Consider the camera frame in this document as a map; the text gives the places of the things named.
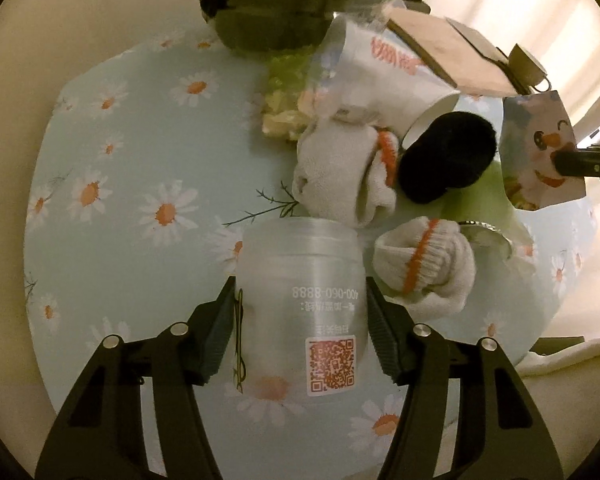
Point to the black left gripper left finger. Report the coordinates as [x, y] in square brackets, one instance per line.
[98, 432]

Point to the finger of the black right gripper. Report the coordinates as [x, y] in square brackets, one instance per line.
[580, 162]

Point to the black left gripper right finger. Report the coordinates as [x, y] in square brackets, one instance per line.
[500, 431]

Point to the green can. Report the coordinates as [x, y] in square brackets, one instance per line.
[482, 209]

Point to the black fuzzy cup sleeve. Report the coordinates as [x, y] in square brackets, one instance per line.
[452, 153]

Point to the clear plastic cup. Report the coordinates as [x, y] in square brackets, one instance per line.
[301, 283]

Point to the white paper cup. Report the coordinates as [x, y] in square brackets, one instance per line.
[369, 77]

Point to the white sock ball orange stripe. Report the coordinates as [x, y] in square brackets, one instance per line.
[346, 172]

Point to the wooden cutting board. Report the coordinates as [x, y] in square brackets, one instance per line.
[449, 54]

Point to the daisy pattern tablecloth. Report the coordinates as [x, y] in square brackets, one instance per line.
[152, 166]

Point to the green blue snack packet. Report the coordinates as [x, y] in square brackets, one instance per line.
[281, 117]

